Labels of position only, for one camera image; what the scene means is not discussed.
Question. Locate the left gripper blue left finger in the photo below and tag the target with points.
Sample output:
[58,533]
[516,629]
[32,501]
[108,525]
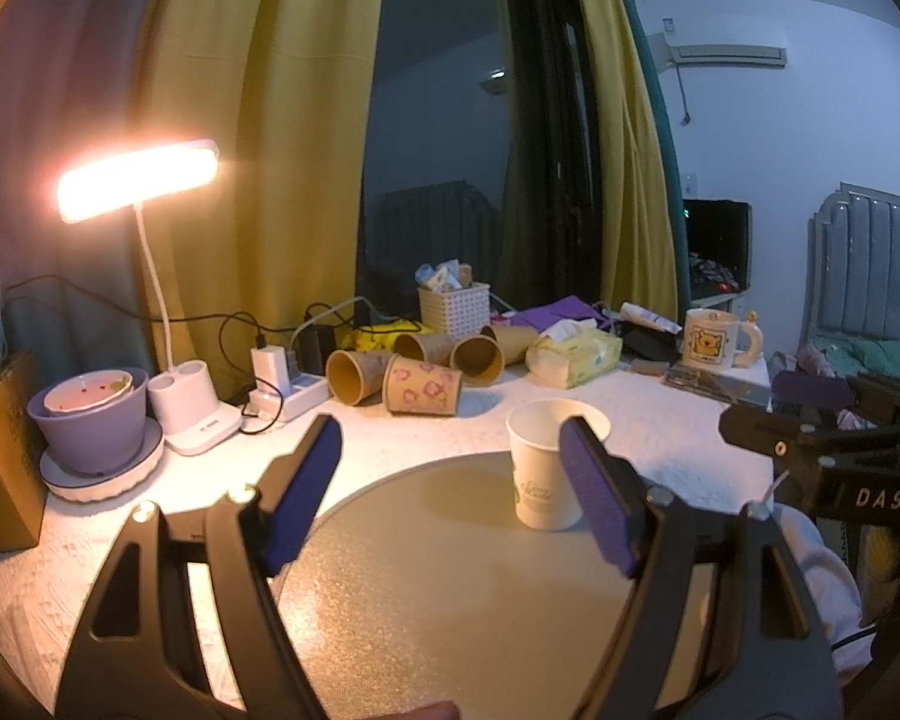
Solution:
[292,489]

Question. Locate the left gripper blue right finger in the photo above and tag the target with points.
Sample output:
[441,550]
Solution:
[610,493]

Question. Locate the white paper cup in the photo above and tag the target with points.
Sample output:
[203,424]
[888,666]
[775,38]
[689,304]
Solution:
[544,497]

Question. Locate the brown paper cup front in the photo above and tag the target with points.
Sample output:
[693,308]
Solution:
[355,376]

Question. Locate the brown paper cup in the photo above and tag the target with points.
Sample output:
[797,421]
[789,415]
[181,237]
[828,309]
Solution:
[355,376]
[479,359]

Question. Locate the white power strip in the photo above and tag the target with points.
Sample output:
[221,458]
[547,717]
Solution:
[305,393]

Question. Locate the white charger adapter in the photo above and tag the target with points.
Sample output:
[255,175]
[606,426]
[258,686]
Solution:
[269,364]

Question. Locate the round grey turntable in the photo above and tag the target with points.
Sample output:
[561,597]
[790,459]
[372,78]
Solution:
[426,586]

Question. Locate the white desk lamp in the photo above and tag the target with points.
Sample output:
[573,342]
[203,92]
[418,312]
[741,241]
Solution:
[183,397]

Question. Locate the yellow tissue pack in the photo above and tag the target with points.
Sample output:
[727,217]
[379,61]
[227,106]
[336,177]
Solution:
[572,352]

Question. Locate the black power adapter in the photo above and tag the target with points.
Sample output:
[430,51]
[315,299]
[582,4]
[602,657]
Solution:
[313,346]

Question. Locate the grey padded headboard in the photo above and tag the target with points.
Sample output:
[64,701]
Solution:
[853,271]

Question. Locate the black foam block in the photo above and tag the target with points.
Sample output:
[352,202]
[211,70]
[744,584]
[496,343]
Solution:
[649,344]

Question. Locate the winnie the pooh mug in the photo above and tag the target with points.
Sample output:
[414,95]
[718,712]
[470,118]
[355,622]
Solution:
[718,341]

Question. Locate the yellow plastic bag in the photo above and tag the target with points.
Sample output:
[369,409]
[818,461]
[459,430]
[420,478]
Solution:
[382,337]

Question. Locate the white lotion bottle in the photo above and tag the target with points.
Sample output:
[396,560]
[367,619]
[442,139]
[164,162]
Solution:
[646,318]

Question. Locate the purple cloth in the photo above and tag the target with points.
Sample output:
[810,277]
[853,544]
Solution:
[571,308]

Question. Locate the purple bowl with lid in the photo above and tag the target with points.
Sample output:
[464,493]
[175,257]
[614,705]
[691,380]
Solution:
[107,430]

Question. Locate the yellow curtain right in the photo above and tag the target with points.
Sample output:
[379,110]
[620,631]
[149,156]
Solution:
[639,264]

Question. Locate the yellow curtain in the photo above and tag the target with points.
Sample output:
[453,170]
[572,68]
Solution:
[283,88]
[639,264]

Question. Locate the white perforated plastic basket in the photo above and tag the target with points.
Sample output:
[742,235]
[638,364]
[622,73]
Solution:
[458,313]

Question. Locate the black monitor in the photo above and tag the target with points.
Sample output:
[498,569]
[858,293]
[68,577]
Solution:
[719,246]

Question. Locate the cardboard box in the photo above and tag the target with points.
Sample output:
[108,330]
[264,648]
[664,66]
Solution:
[22,493]

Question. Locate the white air conditioner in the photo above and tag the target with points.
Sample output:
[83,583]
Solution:
[719,41]

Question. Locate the yellow curtain left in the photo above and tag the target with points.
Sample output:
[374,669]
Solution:
[283,88]

